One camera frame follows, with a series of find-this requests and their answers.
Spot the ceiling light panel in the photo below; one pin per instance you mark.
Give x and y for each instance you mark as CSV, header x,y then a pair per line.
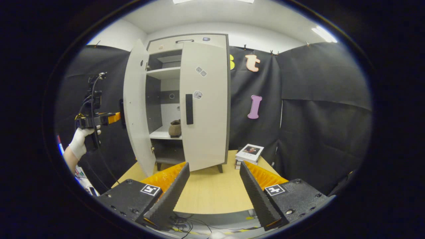
x,y
323,34
212,1

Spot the white shoe cabinet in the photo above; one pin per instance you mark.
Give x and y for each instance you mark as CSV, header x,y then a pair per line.
x,y
162,73

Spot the white papers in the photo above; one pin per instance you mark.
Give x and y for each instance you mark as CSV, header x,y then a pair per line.
x,y
84,181

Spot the white portrait cover book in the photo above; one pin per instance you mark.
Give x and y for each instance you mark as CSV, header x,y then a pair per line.
x,y
249,151

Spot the black backdrop cloth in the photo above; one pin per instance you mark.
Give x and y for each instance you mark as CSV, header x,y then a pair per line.
x,y
315,83

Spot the white shoe cabinet door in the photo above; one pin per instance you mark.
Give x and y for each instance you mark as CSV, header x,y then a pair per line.
x,y
136,109
209,132

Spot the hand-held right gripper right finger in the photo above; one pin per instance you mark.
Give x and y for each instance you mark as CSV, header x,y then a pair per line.
x,y
257,197

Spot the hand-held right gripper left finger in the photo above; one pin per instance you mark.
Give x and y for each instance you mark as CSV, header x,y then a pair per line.
x,y
171,197

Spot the computer monitor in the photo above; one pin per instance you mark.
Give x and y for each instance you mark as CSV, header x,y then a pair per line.
x,y
60,146

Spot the grey book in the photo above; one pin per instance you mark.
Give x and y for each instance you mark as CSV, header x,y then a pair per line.
x,y
245,162
245,166

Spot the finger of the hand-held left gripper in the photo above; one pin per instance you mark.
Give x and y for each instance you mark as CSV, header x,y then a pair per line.
x,y
113,118

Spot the white cabinet drawer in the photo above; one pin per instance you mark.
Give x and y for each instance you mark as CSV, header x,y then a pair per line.
x,y
169,46

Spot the brown shoe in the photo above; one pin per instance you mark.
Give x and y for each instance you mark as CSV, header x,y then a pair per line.
x,y
175,129

